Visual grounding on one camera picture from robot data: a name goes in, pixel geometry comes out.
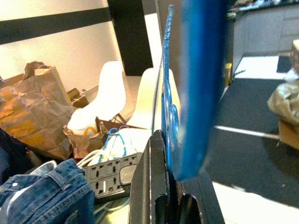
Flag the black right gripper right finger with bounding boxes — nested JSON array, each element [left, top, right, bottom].
[[181, 167, 226, 224]]

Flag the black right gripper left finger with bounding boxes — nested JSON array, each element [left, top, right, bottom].
[[129, 129, 169, 224]]

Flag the blue denim jeans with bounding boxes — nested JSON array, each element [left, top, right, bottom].
[[0, 158, 96, 224]]

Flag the blue plastic clothes hanger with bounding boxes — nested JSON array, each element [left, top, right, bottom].
[[151, 0, 231, 182]]

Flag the dark navy garment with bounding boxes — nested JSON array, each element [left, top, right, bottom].
[[0, 127, 32, 185]]

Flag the black plug adapter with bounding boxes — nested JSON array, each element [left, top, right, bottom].
[[118, 163, 139, 185]]

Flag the grey power strip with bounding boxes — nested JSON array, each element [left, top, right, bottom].
[[83, 153, 143, 203]]

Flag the dark grey floor carpet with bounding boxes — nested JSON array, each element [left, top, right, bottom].
[[203, 78, 299, 208]]

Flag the small brown paper bag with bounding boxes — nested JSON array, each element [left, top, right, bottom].
[[63, 116, 109, 159]]

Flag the white plastic shell chair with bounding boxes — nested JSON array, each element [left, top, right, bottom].
[[127, 68, 182, 130], [67, 61, 128, 131]]

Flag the brown cardboard box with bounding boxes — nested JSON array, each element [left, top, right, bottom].
[[278, 118, 299, 150]]

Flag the small brown box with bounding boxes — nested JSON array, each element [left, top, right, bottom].
[[67, 87, 89, 109]]

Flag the large brown paper bag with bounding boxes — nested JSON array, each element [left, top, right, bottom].
[[0, 61, 76, 161]]

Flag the grey cabinet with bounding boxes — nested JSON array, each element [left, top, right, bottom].
[[233, 4, 299, 55]]

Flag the light blue wire hanger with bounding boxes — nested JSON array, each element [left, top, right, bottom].
[[102, 127, 131, 157]]

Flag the white cable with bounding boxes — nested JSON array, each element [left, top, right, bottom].
[[76, 134, 131, 168]]

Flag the yellow post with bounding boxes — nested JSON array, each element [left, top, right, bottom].
[[224, 62, 233, 86]]

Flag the black table frame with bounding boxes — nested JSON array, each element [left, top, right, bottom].
[[0, 0, 154, 77]]

